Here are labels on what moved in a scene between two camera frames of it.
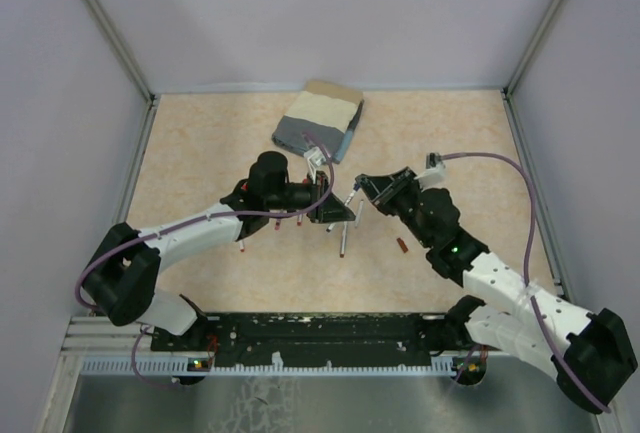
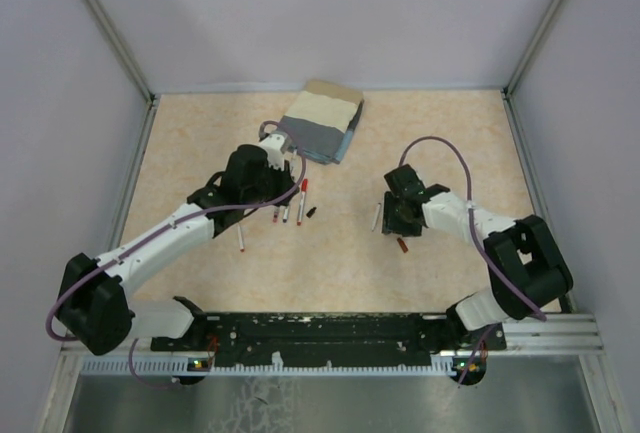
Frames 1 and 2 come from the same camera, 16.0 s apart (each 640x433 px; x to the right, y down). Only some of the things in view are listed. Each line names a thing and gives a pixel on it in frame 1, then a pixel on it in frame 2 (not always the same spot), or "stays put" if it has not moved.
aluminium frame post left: (105, 24) stays put
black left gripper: (331, 209) -> (285, 180)
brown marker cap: (402, 245) stays put
